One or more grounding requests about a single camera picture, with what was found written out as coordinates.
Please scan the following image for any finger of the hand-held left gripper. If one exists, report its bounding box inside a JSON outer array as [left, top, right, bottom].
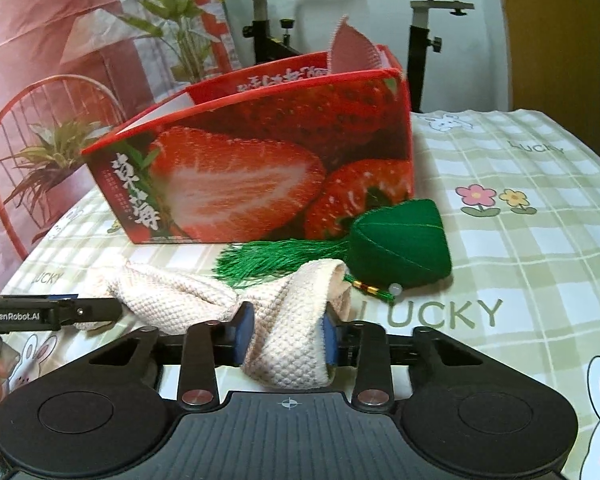
[[54, 293, 124, 329]]

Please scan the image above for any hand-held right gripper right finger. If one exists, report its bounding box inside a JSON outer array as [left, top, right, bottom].
[[322, 310, 484, 409]]

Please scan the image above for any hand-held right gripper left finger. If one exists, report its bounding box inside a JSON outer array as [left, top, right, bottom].
[[85, 302, 256, 409]]

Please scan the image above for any cream knitted cloth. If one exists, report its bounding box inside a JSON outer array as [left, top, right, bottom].
[[74, 257, 354, 391]]

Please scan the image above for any red strawberry print cardboard box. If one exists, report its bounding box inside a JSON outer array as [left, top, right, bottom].
[[81, 44, 415, 246]]

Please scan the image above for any pink cloth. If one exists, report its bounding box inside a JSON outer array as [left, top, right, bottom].
[[328, 16, 381, 74]]

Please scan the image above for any person's left hand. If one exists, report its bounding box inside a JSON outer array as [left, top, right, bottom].
[[0, 345, 24, 433]]

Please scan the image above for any green plush tassel dumpling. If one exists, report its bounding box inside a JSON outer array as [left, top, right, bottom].
[[215, 199, 454, 304]]

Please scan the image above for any green checked rabbit tablecloth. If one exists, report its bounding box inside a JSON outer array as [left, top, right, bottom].
[[0, 107, 600, 480]]

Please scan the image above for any red printed backdrop cloth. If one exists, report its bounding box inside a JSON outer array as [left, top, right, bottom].
[[0, 0, 244, 296]]

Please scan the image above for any wooden door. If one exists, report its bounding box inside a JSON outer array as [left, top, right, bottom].
[[495, 0, 600, 171]]

